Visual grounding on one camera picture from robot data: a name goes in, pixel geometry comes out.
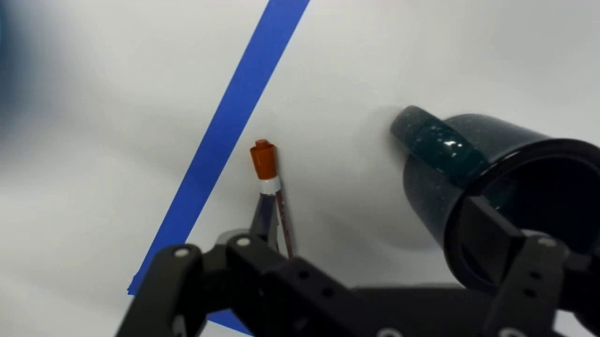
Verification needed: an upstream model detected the blue tape strip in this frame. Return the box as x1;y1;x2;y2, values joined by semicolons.
125;0;313;298
204;308;255;337

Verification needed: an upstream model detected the marker with orange cap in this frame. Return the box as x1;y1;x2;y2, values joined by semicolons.
247;137;300;259

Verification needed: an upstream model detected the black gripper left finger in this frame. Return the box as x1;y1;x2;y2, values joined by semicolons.
114;194;401;337

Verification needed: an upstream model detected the dark teal speckled mug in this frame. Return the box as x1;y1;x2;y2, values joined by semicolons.
388;104;600;296

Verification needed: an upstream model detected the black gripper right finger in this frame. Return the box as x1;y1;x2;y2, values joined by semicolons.
459;195;600;337

